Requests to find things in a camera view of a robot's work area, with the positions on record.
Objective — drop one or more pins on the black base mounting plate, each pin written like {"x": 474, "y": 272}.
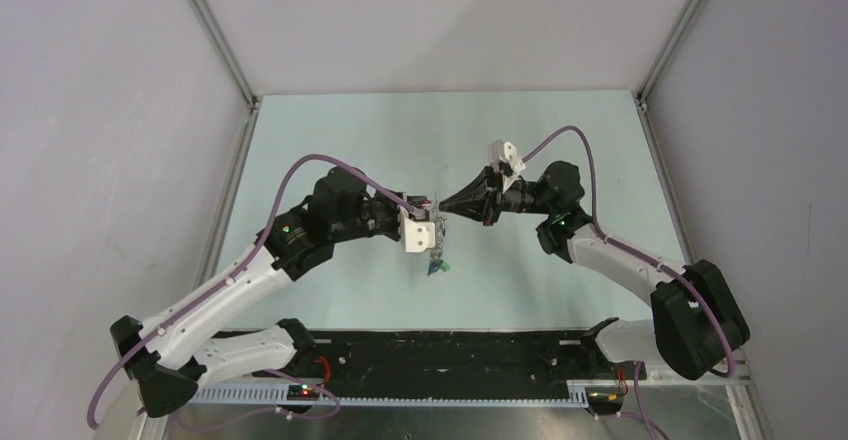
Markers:
{"x": 456, "y": 364}

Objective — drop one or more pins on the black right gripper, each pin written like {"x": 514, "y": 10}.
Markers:
{"x": 486, "y": 209}

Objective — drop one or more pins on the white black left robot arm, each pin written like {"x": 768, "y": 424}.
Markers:
{"x": 173, "y": 354}

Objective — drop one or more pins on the blue tagged key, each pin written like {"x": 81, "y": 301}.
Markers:
{"x": 433, "y": 267}

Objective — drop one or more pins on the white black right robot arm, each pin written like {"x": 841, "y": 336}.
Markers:
{"x": 696, "y": 322}

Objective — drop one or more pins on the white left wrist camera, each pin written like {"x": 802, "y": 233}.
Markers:
{"x": 417, "y": 230}

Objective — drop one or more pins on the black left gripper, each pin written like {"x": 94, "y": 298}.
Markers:
{"x": 394, "y": 211}

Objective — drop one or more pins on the aluminium frame post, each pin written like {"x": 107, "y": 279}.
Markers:
{"x": 680, "y": 28}
{"x": 226, "y": 55}

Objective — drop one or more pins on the grey slotted cable duct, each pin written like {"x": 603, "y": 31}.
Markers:
{"x": 284, "y": 395}

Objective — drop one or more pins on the left aluminium frame post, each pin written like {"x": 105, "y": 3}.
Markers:
{"x": 226, "y": 55}

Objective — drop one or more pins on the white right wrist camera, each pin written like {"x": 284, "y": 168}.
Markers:
{"x": 506, "y": 162}

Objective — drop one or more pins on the right aluminium frame post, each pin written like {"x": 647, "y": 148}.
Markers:
{"x": 680, "y": 28}

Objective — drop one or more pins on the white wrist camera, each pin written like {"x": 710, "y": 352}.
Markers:
{"x": 417, "y": 230}
{"x": 506, "y": 162}

